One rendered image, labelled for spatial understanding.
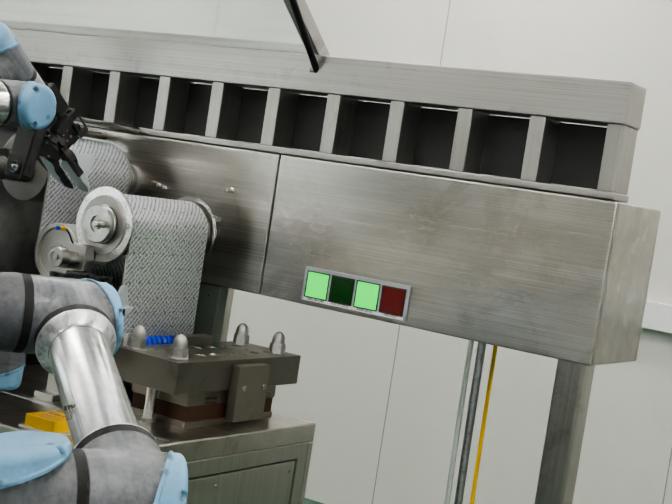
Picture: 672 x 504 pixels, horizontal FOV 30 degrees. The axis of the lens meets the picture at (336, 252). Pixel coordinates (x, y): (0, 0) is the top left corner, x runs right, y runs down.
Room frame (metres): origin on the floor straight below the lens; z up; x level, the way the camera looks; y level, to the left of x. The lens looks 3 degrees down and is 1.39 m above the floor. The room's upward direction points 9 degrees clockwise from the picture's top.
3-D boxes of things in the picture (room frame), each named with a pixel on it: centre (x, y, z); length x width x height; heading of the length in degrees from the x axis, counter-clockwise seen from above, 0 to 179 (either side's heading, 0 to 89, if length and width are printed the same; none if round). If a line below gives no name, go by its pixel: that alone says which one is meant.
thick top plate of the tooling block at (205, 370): (2.48, 0.21, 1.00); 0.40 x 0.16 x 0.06; 148
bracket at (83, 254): (2.43, 0.50, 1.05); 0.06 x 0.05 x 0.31; 148
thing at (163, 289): (2.52, 0.34, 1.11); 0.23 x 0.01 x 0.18; 148
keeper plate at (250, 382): (2.45, 0.13, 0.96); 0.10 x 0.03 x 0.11; 148
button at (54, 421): (2.16, 0.44, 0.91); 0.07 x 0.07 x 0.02; 58
